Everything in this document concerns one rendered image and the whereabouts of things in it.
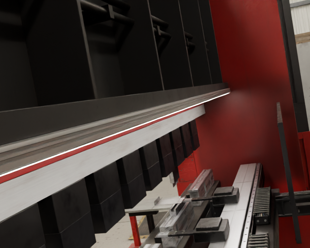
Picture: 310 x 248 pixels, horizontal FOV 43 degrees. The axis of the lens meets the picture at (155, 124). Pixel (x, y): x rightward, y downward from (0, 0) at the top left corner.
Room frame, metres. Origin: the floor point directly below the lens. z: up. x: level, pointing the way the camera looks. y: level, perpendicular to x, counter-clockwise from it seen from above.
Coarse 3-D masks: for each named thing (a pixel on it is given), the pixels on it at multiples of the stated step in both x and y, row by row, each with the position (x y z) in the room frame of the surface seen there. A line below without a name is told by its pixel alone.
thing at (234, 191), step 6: (228, 186) 1.79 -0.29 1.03; (216, 192) 1.72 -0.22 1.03; (222, 192) 1.71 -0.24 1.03; (228, 192) 1.70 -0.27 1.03; (234, 192) 1.71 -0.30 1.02; (186, 198) 1.82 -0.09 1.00; (192, 198) 1.80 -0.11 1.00; (198, 198) 1.79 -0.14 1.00; (204, 198) 1.77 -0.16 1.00; (210, 198) 1.75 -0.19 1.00; (216, 198) 1.70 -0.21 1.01; (222, 198) 1.69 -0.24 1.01; (228, 198) 1.69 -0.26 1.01; (234, 198) 1.68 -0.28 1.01; (216, 204) 1.71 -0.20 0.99
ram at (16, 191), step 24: (168, 120) 1.74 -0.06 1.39; (96, 144) 1.05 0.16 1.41; (120, 144) 1.19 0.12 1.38; (144, 144) 1.40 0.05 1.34; (24, 168) 0.74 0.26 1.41; (48, 168) 0.82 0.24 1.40; (72, 168) 0.91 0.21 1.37; (96, 168) 1.02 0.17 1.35; (0, 192) 0.67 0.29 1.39; (24, 192) 0.73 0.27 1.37; (48, 192) 0.80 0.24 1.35; (0, 216) 0.66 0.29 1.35
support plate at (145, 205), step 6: (162, 198) 1.92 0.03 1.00; (168, 198) 1.90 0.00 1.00; (174, 198) 1.88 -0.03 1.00; (138, 204) 1.89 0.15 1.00; (144, 204) 1.87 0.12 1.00; (150, 204) 1.85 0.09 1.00; (126, 210) 1.82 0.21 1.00; (132, 210) 1.81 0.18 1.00; (138, 210) 1.79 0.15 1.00; (144, 210) 1.78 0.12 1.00; (150, 210) 1.77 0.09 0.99; (156, 210) 1.76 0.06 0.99
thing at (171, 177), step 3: (177, 168) 1.86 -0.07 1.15; (174, 171) 1.80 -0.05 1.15; (177, 171) 1.85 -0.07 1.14; (171, 174) 1.77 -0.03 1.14; (174, 174) 1.79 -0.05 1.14; (177, 174) 1.84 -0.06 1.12; (171, 177) 1.77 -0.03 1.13; (174, 177) 1.79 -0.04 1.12; (177, 177) 1.83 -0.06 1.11; (171, 180) 1.78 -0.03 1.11; (174, 180) 1.78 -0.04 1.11; (177, 180) 1.86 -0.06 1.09; (171, 183) 1.78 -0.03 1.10; (174, 183) 1.80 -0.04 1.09
